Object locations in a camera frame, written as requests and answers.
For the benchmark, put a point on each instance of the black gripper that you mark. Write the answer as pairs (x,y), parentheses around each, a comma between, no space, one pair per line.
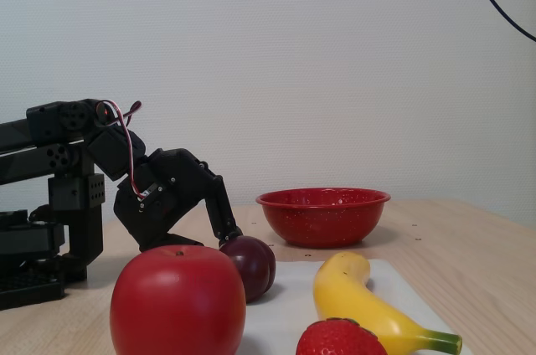
(156,213)

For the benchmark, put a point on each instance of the yellow banana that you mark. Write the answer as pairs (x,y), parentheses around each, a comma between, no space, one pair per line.
(347,296)

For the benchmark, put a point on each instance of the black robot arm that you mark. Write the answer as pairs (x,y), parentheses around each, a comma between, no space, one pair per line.
(37,158)

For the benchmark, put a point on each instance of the red speckled bowl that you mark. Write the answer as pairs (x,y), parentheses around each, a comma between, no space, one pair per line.
(322,225)

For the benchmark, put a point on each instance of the dark purple plum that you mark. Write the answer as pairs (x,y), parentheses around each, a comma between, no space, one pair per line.
(255,267)

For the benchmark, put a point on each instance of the red apple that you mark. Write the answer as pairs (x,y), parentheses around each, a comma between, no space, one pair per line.
(176,305)

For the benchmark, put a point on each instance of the red strawberry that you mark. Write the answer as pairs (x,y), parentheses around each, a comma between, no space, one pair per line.
(335,340)

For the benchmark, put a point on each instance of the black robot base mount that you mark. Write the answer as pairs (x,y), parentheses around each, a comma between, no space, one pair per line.
(25,242)

